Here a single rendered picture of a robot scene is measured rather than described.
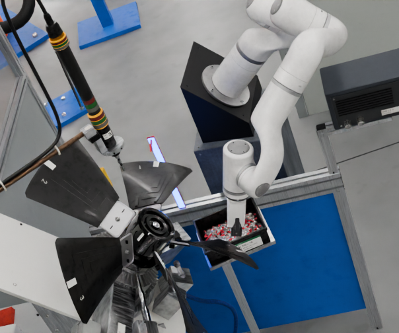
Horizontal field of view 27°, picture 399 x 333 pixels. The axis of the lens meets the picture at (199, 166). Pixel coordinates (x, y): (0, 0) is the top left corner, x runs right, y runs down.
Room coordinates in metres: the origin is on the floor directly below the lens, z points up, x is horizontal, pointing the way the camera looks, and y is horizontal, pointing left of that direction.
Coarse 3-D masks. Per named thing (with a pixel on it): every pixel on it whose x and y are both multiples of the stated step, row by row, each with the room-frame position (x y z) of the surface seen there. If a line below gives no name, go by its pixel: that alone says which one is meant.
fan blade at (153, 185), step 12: (120, 168) 2.08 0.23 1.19; (132, 168) 2.06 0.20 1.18; (144, 168) 2.05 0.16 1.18; (156, 168) 2.04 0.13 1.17; (168, 168) 2.03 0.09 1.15; (180, 168) 2.03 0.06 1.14; (132, 180) 2.01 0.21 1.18; (144, 180) 1.99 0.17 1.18; (156, 180) 1.97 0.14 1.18; (168, 180) 1.96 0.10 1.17; (180, 180) 1.96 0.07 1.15; (132, 192) 1.95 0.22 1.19; (144, 192) 1.93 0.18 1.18; (156, 192) 1.91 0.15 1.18; (168, 192) 1.90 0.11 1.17; (132, 204) 1.90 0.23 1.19; (144, 204) 1.87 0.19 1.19
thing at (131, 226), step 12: (144, 216) 1.76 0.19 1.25; (156, 216) 1.76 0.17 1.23; (132, 228) 1.73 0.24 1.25; (144, 228) 1.70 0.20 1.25; (156, 228) 1.72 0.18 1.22; (168, 228) 1.74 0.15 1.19; (144, 240) 1.69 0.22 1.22; (156, 240) 1.67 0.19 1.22; (168, 240) 1.68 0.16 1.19; (144, 252) 1.69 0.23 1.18; (132, 264) 1.69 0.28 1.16; (144, 264) 1.69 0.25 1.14
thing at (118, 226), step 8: (112, 208) 1.80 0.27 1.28; (120, 208) 1.80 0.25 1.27; (128, 208) 1.79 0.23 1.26; (112, 216) 1.79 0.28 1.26; (120, 216) 1.79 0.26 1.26; (128, 216) 1.78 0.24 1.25; (104, 224) 1.78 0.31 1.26; (112, 224) 1.78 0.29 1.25; (120, 224) 1.77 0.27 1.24; (112, 232) 1.76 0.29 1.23; (120, 232) 1.76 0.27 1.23
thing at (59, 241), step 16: (64, 240) 1.59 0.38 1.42; (80, 240) 1.60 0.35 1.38; (96, 240) 1.63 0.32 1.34; (112, 240) 1.65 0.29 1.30; (64, 256) 1.55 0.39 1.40; (80, 256) 1.57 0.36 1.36; (96, 256) 1.60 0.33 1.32; (112, 256) 1.63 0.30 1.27; (64, 272) 1.52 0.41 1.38; (80, 272) 1.54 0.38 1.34; (96, 272) 1.57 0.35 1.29; (112, 272) 1.61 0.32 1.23; (80, 288) 1.52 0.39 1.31; (96, 288) 1.55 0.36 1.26; (80, 304) 1.49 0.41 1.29; (96, 304) 1.52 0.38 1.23
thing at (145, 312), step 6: (138, 276) 1.68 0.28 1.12; (138, 282) 1.66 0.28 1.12; (138, 288) 1.64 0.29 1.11; (138, 294) 1.62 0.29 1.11; (144, 294) 1.62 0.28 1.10; (144, 300) 1.60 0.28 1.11; (144, 306) 1.58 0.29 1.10; (144, 312) 1.56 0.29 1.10; (144, 318) 1.54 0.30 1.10; (150, 318) 1.54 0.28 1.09
